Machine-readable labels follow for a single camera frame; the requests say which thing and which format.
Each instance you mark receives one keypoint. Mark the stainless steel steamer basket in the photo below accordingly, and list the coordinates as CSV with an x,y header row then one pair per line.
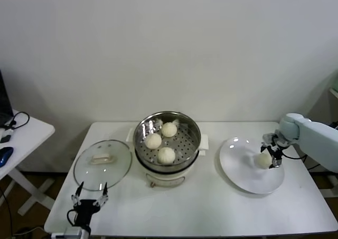
x,y
148,156

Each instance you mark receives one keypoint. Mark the cream electric cooker base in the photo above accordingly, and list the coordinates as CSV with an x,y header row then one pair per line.
x,y
166,179

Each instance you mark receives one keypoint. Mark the round white plate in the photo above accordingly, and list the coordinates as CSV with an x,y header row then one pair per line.
x,y
237,170

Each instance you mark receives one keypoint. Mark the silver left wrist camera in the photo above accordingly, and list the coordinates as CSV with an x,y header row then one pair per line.
x,y
70,232

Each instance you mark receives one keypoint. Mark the blue computer mouse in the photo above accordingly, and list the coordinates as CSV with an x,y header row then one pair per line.
x,y
5,154

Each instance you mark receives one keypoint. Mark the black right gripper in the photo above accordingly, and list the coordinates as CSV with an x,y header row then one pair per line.
x,y
276,145

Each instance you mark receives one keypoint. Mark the small black device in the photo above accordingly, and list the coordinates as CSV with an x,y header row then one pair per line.
x,y
5,138

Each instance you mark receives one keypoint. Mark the dark laptop screen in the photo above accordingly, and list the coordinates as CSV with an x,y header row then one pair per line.
x,y
4,99

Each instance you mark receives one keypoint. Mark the white folding side table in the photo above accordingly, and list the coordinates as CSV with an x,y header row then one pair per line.
x,y
31,133

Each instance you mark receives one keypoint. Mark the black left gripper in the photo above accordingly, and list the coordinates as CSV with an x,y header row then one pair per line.
x,y
84,208

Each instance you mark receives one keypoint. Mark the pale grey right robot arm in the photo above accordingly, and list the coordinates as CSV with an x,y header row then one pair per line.
x,y
311,141

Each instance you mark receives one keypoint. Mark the round glass pot lid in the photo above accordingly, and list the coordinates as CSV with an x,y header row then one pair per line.
x,y
87,175

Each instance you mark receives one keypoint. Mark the white steamed baozi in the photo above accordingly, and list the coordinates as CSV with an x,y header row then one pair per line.
x,y
153,141
169,129
166,155
264,161

